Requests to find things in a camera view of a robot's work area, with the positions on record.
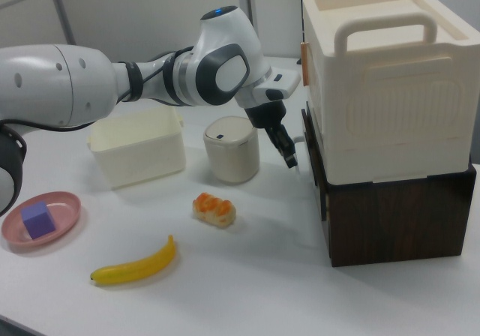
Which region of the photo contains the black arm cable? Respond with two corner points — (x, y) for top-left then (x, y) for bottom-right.
(123, 46), (196, 103)

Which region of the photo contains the pink plate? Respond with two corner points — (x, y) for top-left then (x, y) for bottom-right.
(1, 190), (83, 254)

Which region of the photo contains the cream open plastic bin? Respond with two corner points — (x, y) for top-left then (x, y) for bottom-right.
(86, 105), (188, 191)

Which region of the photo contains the toy bread with orange glaze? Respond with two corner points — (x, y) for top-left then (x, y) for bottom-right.
(192, 192), (237, 229)

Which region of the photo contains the dark wood drawer cabinet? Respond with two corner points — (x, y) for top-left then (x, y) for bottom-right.
(301, 106), (478, 269)

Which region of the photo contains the yellow toy banana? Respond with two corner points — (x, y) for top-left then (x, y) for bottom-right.
(89, 234), (177, 287)

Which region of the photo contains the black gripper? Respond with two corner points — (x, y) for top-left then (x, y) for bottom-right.
(245, 100), (298, 170)

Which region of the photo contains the cream plastic storage cabinet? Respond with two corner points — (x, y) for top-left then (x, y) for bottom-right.
(301, 0), (480, 185)

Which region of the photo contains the copper cabinet door handle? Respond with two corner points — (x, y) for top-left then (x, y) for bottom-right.
(300, 41), (311, 88)

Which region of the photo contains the white drawer handle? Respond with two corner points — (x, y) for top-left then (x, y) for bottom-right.
(291, 136), (309, 175)

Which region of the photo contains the cream lidded trash can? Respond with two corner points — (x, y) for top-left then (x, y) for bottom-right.
(202, 115), (260, 185)

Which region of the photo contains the purple cube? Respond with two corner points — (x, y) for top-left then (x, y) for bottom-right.
(20, 200), (56, 241)

